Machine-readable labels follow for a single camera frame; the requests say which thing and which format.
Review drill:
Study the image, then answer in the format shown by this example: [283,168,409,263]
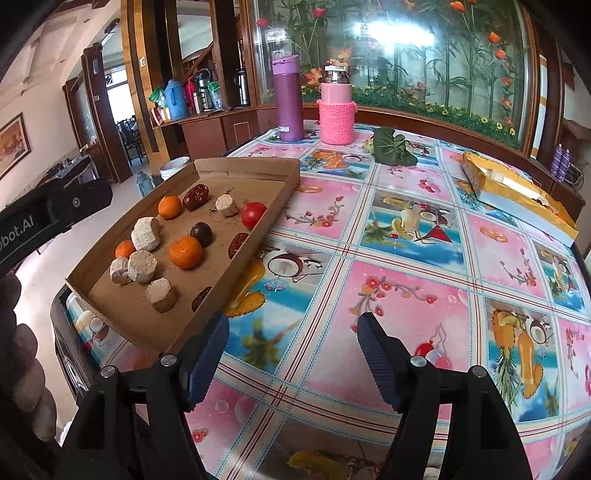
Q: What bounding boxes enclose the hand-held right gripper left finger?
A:
[60,311,230,480]

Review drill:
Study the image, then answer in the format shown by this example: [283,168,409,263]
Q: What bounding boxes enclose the red tomato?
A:
[241,202,269,230]

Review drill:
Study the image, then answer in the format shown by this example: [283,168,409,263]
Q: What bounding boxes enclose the dark wooden chairs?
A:
[117,115,146,164]

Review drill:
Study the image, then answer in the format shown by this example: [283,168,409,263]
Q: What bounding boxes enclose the red date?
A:
[228,232,250,260]
[182,184,211,212]
[191,286,213,312]

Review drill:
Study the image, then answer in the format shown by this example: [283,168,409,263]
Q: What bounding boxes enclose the pink knit-sleeved bottle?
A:
[317,65,358,145]

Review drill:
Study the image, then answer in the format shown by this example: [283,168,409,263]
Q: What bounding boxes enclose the small beige cake piece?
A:
[145,278,178,313]
[109,257,131,285]

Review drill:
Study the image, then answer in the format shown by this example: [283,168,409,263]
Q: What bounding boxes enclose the blue thermos jug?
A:
[165,79,185,121]

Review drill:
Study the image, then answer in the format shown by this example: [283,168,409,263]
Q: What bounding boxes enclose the person's left hand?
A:
[0,272,58,444]

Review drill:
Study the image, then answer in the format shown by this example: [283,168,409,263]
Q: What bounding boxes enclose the fruit-print plastic tablecloth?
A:
[65,119,591,480]

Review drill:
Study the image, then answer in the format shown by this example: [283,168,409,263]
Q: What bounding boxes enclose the steel thermos pot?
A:
[235,68,251,107]

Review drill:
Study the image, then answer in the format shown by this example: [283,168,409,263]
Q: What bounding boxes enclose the large beige round cake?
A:
[127,250,158,283]

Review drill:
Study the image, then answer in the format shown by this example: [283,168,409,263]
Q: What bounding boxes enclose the green leafy vegetable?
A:
[365,127,419,166]

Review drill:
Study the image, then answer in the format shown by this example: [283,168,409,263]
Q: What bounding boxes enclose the framed wall painting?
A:
[0,112,32,181]

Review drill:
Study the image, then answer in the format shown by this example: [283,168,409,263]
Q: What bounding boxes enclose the wire basket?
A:
[570,161,591,190]

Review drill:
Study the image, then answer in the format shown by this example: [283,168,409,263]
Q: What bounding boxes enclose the green snack packets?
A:
[148,88,169,123]

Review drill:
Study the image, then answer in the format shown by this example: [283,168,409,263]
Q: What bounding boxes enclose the dark purple plum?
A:
[190,222,214,247]

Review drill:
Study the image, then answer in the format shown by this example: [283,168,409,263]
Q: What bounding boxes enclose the purple thermos flask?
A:
[271,53,305,142]

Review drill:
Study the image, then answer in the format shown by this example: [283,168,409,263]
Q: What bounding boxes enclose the stack of white bowls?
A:
[159,157,191,182]

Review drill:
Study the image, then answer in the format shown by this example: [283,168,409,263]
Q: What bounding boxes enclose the medium orange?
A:
[158,195,183,220]

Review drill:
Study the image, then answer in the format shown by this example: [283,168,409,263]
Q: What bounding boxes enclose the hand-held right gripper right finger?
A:
[356,311,536,480]

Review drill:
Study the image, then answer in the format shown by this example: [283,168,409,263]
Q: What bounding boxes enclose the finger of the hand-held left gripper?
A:
[45,178,114,228]

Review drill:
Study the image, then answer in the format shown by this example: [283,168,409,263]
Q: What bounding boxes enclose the large tangerine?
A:
[168,235,204,271]

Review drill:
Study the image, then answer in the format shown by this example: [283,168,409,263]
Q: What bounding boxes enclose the bamboo and flower glass panel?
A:
[249,0,541,148]

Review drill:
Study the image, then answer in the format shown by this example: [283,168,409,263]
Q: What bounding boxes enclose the yellow flat box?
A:
[462,151,580,247]

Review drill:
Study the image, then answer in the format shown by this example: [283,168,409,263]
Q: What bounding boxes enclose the wooden sideboard cabinet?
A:
[122,0,259,162]

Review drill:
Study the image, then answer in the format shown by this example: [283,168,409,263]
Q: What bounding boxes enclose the steel pump pot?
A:
[194,69,218,112]

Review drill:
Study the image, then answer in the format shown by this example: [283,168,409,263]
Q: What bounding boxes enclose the shallow cardboard box tray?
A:
[65,157,301,354]

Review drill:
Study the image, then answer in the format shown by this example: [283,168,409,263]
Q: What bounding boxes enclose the dark side table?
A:
[39,154,100,185]

